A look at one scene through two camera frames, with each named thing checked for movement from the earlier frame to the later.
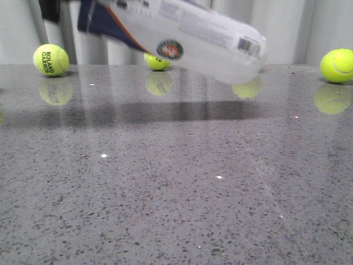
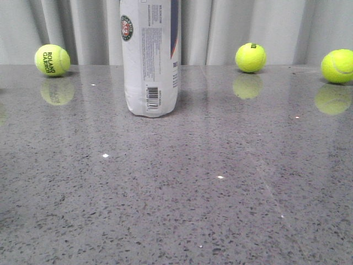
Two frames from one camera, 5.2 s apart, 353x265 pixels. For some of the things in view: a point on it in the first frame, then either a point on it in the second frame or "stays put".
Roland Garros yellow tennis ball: (51, 60) stays put
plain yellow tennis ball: (336, 65) stays put
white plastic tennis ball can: (186, 32) → (151, 36)
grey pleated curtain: (297, 32) stays put
